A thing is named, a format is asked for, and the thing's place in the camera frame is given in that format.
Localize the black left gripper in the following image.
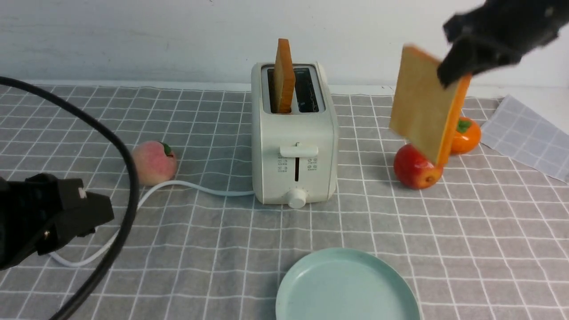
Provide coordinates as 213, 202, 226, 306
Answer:
1, 173, 114, 270

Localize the pink peach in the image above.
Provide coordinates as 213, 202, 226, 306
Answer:
132, 140, 177, 186

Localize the white toaster power cable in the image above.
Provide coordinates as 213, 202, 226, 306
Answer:
49, 180, 255, 268

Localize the red apple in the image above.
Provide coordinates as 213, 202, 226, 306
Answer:
393, 144, 444, 190

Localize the light green plate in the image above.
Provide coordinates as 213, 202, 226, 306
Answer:
276, 248, 422, 320

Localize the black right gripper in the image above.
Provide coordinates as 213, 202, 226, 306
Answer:
437, 0, 569, 88

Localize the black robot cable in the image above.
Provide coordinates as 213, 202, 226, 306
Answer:
0, 76, 140, 320

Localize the toast slice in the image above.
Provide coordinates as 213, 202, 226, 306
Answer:
269, 38, 296, 115
389, 44, 472, 166

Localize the grey checked tablecloth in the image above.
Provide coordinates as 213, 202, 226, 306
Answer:
0, 85, 569, 320

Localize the orange persimmon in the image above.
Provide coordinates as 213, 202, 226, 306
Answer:
450, 117, 481, 155

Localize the white toaster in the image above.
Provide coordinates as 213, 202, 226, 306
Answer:
251, 62, 339, 209

